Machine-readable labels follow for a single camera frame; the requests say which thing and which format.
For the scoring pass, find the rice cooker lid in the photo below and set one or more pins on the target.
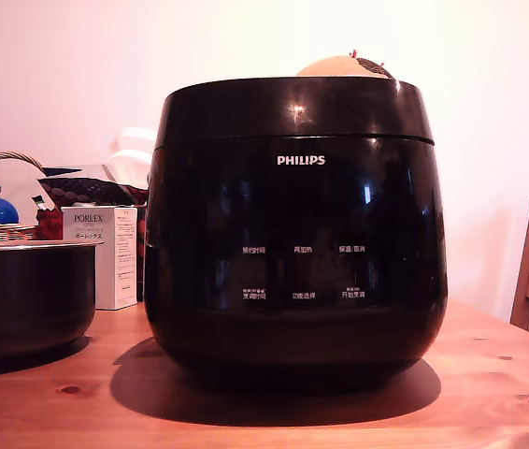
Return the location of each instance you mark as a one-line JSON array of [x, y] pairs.
[[246, 110]]

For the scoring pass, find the black Philips rice cooker body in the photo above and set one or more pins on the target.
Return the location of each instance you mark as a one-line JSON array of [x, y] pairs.
[[292, 327]]

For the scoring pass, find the white Porlex box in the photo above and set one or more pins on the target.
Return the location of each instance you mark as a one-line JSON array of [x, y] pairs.
[[105, 266]]

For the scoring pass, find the tan domed object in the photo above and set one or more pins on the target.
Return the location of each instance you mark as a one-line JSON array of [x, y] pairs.
[[334, 67]]

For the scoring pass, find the dark red dotted bag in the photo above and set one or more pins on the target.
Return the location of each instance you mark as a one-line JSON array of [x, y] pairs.
[[91, 187]]

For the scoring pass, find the red knitted item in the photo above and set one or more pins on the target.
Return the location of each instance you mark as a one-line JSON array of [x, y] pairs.
[[48, 224]]

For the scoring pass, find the black inner cooking pot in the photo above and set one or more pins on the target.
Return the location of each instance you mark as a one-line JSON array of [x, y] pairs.
[[26, 299]]

